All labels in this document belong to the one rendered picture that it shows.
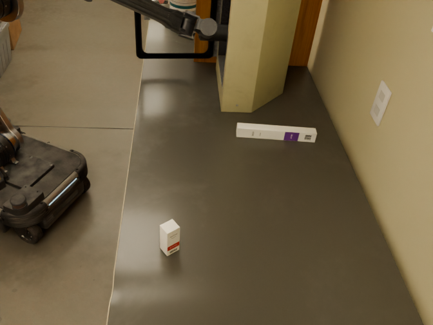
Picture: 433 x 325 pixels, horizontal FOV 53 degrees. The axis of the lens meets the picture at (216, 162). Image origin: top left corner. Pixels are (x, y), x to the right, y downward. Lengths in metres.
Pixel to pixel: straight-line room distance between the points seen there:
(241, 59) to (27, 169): 1.38
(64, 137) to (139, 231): 1.97
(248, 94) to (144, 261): 0.73
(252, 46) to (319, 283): 0.76
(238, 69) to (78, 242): 1.32
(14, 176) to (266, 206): 1.51
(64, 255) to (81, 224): 0.21
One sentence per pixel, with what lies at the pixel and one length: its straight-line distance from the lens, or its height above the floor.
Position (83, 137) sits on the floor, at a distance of 3.03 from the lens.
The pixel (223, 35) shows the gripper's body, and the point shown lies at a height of 1.18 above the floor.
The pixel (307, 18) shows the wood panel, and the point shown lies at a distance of 1.86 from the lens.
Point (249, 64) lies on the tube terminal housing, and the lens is 1.48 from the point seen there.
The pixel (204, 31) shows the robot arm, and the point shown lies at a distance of 1.47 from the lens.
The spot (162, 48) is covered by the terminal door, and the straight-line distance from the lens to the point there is 1.76.
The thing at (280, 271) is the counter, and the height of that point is 0.94.
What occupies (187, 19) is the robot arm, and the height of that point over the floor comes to 1.22.
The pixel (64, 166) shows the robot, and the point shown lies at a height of 0.24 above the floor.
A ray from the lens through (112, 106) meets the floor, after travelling 3.30.
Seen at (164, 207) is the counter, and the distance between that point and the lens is 1.20.
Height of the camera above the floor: 1.81
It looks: 40 degrees down
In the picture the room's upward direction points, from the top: 6 degrees clockwise
